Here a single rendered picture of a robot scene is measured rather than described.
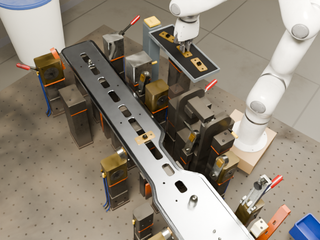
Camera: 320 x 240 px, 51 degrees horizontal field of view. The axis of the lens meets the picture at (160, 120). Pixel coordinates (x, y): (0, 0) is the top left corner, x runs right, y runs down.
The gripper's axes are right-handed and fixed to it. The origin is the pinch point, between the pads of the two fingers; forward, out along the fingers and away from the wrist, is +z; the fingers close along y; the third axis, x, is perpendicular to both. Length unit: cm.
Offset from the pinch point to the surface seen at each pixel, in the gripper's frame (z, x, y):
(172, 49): 2.5, -3.5, 4.1
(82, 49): 18, -40, 36
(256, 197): 5, 71, 14
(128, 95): 18.5, 0.0, 28.2
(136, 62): 7.5, -7.7, 20.0
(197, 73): 2.6, 14.6, 2.2
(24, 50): 99, -157, 58
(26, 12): 59, -148, 47
